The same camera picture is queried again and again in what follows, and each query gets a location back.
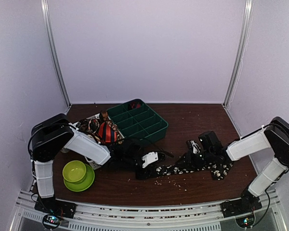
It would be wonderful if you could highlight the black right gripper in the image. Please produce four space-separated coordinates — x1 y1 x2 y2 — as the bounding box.
176 150 214 172

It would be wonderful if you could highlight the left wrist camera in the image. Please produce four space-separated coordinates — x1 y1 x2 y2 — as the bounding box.
141 152 158 168

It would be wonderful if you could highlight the green bowl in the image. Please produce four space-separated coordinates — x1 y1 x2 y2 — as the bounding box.
62 160 87 183

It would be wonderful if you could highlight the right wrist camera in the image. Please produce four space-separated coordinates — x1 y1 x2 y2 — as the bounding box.
186 140 201 154

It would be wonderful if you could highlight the green plate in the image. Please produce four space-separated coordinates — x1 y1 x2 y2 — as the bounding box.
64 164 95 192

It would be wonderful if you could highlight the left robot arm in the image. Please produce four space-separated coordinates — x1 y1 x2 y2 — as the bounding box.
27 114 158 214

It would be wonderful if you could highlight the white ceramic mug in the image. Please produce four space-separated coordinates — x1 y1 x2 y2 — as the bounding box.
61 148 69 153

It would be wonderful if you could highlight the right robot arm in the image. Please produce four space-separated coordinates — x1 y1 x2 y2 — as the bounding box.
176 116 289 213

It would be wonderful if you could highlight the green divided organizer tray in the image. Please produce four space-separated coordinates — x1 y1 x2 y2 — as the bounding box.
107 99 169 146

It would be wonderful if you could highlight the red blue rolled tie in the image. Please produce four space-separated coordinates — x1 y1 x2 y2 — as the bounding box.
128 102 142 110

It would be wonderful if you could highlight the aluminium front rail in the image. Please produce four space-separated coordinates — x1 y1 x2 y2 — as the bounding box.
13 190 284 231

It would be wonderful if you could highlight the white plastic basket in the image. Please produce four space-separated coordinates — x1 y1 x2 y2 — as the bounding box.
71 114 131 170

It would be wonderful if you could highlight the black white floral tie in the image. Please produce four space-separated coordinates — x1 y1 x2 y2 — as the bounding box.
148 161 234 180

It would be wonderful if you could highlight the orange navy striped tie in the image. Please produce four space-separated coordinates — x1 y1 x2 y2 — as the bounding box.
98 120 118 143

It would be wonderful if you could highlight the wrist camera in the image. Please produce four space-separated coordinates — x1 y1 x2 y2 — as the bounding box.
186 140 201 154
141 152 158 168

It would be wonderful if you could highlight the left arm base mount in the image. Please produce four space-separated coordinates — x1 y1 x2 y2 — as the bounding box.
34 200 77 218

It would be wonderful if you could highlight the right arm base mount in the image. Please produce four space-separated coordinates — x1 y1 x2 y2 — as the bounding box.
220 199 263 218

